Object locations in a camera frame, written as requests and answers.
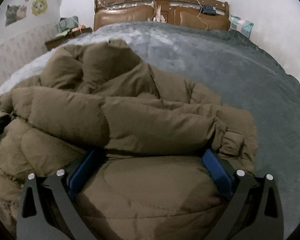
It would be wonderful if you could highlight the grey plush bed blanket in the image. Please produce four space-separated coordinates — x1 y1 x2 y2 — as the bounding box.
0 22 300 239

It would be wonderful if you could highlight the teal folded clothes pile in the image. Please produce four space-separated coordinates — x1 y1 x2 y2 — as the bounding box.
55 16 79 37

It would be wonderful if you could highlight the brown wooden nightstand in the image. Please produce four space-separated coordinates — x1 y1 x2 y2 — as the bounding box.
44 28 93 51

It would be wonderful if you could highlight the brown puffer jacket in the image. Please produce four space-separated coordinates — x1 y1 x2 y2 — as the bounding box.
0 40 257 239

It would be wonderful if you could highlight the brown wooden headboard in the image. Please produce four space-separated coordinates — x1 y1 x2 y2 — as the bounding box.
93 0 230 31

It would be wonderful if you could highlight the black device on headboard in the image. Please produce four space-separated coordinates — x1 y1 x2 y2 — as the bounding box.
200 5 217 16

